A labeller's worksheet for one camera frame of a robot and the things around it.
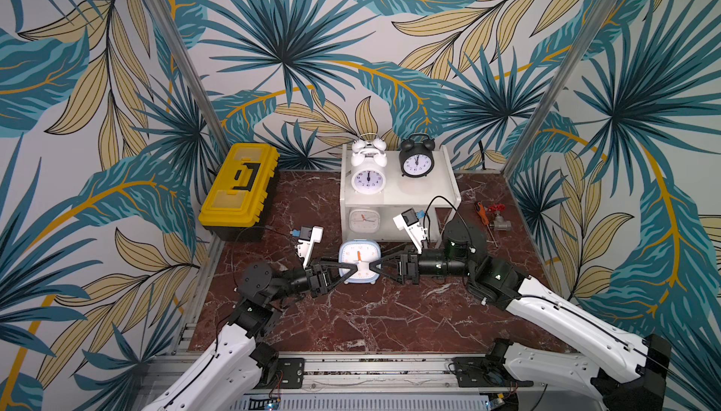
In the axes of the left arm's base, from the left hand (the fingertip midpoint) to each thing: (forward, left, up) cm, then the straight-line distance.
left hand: (354, 274), depth 60 cm
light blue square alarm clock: (+3, -2, +3) cm, 5 cm away
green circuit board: (-22, +20, -32) cm, 44 cm away
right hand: (+2, -4, +1) cm, 5 cm away
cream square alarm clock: (+20, -2, -9) cm, 22 cm away
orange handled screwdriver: (+35, -47, -27) cm, 65 cm away
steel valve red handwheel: (+32, -51, -26) cm, 66 cm away
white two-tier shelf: (+20, -18, +3) cm, 27 cm away
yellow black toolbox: (+29, +37, -13) cm, 49 cm away
